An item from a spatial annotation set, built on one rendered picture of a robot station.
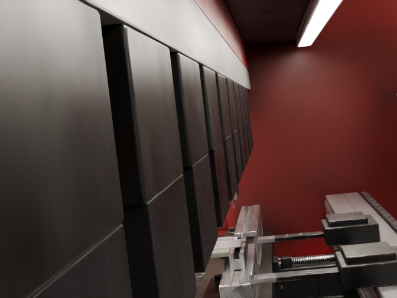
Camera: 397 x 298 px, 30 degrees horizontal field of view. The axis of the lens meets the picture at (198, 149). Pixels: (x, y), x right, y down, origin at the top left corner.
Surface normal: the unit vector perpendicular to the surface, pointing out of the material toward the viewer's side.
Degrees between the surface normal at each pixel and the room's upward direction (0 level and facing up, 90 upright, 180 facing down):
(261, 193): 90
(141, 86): 90
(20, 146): 90
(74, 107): 90
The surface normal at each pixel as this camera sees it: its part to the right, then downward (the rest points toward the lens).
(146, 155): 0.99, -0.11
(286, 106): -0.10, 0.07
